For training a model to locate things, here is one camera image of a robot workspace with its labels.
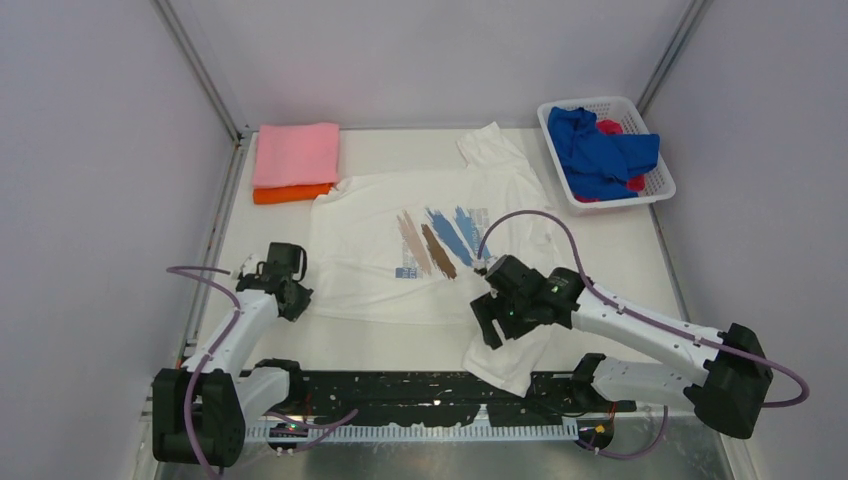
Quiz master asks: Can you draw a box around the white printed t shirt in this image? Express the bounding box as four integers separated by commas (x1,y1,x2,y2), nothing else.
307,121,564,399

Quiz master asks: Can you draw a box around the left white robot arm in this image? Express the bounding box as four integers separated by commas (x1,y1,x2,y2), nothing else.
152,242,312,470

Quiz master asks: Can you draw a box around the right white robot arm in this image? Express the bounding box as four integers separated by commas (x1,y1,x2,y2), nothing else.
471,255,774,439

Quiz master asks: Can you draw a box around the folded orange t shirt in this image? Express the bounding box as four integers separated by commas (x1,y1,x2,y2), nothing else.
253,183,334,205

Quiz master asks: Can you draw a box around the folded pink t shirt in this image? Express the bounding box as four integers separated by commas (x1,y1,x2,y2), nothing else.
252,122,340,189

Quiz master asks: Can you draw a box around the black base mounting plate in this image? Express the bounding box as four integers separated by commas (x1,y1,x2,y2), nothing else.
271,370,636,427

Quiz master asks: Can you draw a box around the blue t shirt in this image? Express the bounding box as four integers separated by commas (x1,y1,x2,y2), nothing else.
547,107,660,203

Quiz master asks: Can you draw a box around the red t shirt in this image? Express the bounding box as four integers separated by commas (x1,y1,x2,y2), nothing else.
573,119,646,203

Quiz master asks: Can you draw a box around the white slotted cable duct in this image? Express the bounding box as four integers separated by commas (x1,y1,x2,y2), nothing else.
245,419,579,444

